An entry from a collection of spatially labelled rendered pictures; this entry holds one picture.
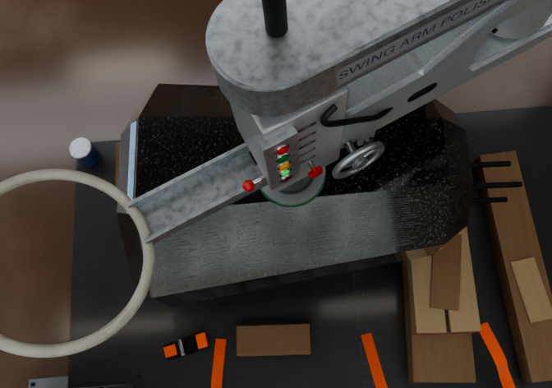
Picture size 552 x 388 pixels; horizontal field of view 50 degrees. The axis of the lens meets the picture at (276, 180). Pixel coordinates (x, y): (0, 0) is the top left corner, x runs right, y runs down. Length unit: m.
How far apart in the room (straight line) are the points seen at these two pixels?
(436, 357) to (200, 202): 1.28
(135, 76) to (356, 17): 2.08
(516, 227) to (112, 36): 2.13
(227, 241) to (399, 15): 1.08
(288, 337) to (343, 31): 1.63
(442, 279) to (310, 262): 0.64
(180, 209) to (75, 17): 1.89
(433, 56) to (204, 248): 0.99
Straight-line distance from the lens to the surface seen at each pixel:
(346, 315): 2.61
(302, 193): 1.80
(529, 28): 1.62
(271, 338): 2.48
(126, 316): 1.52
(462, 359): 2.54
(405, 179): 1.89
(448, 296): 2.43
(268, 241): 1.93
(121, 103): 3.01
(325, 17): 1.09
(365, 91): 1.36
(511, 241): 2.67
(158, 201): 1.63
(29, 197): 3.01
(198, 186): 1.63
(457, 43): 1.38
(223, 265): 1.99
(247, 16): 1.09
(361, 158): 1.48
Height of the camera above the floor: 2.61
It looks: 73 degrees down
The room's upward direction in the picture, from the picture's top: 10 degrees counter-clockwise
